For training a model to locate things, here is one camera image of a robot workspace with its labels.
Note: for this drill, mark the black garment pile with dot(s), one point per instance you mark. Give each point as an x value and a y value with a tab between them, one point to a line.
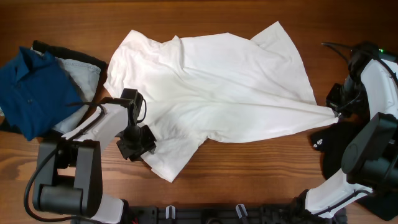
332	142

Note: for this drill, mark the folded blue shirt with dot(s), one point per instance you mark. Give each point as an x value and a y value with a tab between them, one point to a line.
14	91

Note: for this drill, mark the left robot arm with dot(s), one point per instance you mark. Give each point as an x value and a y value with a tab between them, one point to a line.
67	184

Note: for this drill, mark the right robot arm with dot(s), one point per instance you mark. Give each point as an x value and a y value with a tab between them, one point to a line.
360	151

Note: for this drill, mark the white polo shirt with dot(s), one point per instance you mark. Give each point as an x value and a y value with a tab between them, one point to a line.
220	87

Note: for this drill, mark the folded light denim jeans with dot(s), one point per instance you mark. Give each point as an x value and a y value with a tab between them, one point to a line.
58	86

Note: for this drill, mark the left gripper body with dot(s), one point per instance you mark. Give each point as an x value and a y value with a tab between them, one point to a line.
137	140

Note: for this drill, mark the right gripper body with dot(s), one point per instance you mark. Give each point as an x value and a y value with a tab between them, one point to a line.
336	101

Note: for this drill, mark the folded black garment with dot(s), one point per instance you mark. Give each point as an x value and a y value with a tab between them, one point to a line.
62	53

